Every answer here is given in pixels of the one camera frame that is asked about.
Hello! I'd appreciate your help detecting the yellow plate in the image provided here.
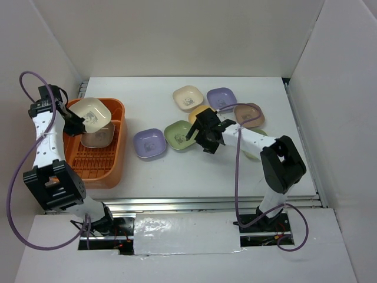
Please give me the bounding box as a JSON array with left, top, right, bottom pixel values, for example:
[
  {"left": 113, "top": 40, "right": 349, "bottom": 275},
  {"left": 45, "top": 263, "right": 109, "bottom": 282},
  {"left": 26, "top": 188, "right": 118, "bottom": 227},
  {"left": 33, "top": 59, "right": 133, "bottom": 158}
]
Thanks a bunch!
[{"left": 188, "top": 105, "right": 213, "bottom": 124}]

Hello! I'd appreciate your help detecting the cream plate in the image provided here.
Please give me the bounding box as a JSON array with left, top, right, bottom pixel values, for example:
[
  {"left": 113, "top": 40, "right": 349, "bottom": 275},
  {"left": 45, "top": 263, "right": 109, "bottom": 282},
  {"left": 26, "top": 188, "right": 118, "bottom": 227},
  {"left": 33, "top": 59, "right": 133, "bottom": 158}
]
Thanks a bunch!
[
  {"left": 172, "top": 85, "right": 204, "bottom": 111},
  {"left": 69, "top": 98, "right": 111, "bottom": 133}
]

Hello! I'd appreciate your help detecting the cream plate back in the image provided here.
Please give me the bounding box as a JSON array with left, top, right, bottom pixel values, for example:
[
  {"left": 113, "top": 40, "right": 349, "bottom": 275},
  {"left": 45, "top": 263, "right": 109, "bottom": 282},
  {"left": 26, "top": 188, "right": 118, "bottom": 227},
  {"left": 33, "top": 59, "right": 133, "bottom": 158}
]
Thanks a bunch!
[{"left": 172, "top": 85, "right": 204, "bottom": 111}]

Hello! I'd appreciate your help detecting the pink-beige plate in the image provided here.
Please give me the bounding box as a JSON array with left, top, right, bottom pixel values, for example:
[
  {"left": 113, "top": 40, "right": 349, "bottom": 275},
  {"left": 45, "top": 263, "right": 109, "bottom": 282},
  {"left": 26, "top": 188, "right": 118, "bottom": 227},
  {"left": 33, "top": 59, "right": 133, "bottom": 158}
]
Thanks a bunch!
[{"left": 81, "top": 122, "right": 115, "bottom": 148}]

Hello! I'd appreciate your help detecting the light green plate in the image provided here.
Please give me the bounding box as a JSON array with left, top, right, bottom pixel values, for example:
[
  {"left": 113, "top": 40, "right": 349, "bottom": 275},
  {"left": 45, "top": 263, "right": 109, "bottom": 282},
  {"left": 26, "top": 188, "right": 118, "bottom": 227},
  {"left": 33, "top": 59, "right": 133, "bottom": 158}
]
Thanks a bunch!
[{"left": 242, "top": 128, "right": 267, "bottom": 162}]

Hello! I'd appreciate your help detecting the purple plate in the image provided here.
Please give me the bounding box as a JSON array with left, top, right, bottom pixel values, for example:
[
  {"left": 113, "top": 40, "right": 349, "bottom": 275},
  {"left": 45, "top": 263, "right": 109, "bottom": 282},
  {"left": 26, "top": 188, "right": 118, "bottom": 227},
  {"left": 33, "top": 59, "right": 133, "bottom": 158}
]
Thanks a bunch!
[
  {"left": 133, "top": 128, "right": 167, "bottom": 159},
  {"left": 207, "top": 87, "right": 237, "bottom": 112}
]

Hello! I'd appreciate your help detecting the orange plastic bin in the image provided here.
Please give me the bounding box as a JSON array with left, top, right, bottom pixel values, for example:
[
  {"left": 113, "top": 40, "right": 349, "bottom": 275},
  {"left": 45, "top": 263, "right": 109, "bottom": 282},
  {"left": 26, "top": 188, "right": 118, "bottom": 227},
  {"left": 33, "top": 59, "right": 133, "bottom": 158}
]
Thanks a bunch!
[{"left": 63, "top": 98, "right": 127, "bottom": 189}]

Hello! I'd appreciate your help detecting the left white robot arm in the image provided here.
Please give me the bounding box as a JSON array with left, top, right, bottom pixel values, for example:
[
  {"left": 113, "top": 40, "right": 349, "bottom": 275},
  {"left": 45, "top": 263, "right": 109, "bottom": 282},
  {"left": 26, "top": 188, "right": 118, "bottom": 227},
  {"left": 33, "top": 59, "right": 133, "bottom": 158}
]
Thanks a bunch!
[{"left": 23, "top": 84, "right": 116, "bottom": 236}]

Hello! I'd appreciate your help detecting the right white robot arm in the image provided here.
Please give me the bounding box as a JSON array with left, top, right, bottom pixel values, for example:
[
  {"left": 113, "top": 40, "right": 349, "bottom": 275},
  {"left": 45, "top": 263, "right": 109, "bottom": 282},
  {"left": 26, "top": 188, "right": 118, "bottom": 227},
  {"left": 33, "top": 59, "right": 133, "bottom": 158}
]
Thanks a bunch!
[{"left": 186, "top": 108, "right": 307, "bottom": 231}]

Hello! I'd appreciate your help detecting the purple plate back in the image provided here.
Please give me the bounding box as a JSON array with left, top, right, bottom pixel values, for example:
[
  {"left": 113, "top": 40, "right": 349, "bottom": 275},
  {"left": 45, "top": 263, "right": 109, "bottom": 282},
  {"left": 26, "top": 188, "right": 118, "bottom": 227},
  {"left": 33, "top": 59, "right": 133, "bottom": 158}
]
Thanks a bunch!
[{"left": 207, "top": 87, "right": 237, "bottom": 112}]

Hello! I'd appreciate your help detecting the brown-pink plate right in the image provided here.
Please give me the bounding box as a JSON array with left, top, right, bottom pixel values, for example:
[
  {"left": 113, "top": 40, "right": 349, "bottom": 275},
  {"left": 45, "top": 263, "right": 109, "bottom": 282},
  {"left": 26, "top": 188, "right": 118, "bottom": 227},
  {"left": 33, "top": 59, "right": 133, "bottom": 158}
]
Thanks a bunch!
[{"left": 233, "top": 103, "right": 265, "bottom": 129}]

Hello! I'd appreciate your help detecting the white foil-taped cover panel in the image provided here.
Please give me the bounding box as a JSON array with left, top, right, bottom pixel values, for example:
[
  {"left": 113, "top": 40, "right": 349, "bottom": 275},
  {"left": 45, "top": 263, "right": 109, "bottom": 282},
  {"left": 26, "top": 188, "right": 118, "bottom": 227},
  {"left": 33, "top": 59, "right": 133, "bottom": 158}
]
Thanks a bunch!
[{"left": 133, "top": 212, "right": 241, "bottom": 256}]

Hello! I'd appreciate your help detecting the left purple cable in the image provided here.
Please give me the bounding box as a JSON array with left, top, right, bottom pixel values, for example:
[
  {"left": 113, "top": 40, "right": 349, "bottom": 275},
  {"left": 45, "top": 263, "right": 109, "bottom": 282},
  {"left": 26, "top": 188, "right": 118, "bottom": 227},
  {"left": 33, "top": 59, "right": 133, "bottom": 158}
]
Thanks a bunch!
[{"left": 5, "top": 70, "right": 92, "bottom": 251}]

